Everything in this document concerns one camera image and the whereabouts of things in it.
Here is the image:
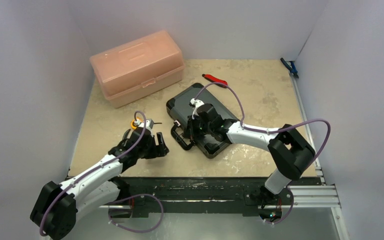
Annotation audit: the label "black foam-lined poker case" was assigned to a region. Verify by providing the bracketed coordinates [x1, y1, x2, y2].
[166, 83, 230, 159]

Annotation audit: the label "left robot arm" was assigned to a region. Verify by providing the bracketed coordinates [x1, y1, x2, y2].
[30, 128, 169, 240]

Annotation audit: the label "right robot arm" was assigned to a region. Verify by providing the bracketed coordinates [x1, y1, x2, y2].
[183, 98, 316, 204]

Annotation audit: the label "yellow measuring tape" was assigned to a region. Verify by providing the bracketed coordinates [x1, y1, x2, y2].
[130, 120, 137, 130]

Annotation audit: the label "pink translucent storage box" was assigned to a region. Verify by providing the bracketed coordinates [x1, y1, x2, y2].
[89, 30, 185, 108]

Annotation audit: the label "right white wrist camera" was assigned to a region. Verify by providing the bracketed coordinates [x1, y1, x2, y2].
[189, 98, 205, 120]

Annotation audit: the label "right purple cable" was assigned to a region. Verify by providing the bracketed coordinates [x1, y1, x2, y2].
[193, 82, 332, 186]

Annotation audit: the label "red handled cutter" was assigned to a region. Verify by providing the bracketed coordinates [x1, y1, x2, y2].
[201, 74, 228, 88]

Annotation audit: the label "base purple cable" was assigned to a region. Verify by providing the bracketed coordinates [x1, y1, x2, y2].
[107, 193, 164, 234]

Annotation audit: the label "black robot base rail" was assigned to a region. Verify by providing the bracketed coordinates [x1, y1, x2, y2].
[66, 175, 322, 220]

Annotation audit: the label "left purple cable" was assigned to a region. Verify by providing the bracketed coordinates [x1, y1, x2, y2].
[38, 110, 148, 238]

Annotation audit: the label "blue handled pliers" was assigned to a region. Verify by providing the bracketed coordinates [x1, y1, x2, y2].
[280, 57, 299, 79]

